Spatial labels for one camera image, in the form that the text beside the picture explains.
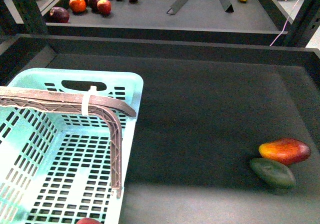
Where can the dark purple fruit front left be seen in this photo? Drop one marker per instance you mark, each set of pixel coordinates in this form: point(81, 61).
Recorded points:
point(59, 15)

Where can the orange fruit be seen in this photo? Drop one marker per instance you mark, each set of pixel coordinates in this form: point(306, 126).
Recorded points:
point(77, 6)

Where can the light blue plastic basket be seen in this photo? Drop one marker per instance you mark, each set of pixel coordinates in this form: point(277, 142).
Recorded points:
point(56, 168)

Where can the red yellow apple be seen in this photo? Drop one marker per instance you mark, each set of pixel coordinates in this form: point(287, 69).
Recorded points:
point(88, 220)

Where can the red orange mango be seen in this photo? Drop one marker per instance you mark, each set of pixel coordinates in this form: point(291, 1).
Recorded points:
point(285, 150)

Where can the red apple on shelf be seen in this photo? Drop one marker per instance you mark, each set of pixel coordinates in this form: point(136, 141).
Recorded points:
point(104, 7)

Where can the white zip tie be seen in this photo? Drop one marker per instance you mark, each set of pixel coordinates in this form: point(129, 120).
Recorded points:
point(86, 100)

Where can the green mango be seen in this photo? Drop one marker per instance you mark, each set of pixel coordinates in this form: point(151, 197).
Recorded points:
point(274, 173)

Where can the black upper shelf tray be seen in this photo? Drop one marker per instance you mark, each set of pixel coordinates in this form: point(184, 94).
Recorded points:
point(255, 22)

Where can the black metal shelf post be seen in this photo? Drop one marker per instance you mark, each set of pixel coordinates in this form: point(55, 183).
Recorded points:
point(304, 26)

